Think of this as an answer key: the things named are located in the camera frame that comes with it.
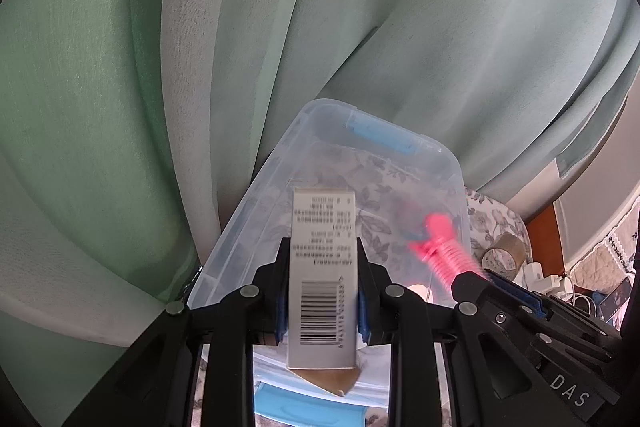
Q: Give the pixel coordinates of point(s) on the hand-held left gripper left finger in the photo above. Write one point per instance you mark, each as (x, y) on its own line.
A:
(281, 313)

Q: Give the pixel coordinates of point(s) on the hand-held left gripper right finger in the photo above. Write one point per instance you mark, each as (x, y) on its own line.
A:
(362, 314)

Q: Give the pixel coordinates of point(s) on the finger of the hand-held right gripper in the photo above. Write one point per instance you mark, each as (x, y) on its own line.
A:
(515, 329)
(520, 297)

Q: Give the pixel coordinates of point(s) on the brown packing tape roll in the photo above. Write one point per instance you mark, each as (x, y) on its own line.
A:
(502, 257)

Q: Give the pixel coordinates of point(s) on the grey barcode carton box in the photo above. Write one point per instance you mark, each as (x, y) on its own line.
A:
(322, 257)

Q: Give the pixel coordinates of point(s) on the clear plastic container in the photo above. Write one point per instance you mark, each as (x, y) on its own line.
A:
(240, 247)

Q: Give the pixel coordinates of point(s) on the pink ribbed plastic item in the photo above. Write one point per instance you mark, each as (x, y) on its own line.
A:
(440, 252)

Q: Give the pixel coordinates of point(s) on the wooden nightstand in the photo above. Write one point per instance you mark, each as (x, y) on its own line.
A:
(545, 237)

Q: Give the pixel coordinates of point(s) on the floral bedsheet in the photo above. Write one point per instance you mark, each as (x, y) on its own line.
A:
(492, 217)

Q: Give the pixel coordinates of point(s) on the beige quilted lace cover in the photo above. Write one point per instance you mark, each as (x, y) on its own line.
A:
(600, 264)

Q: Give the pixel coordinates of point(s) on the grey padded headboard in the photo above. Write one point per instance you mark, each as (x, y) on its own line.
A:
(590, 217)

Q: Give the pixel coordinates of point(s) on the pale green curtain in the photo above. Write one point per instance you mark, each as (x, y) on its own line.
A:
(300, 7)

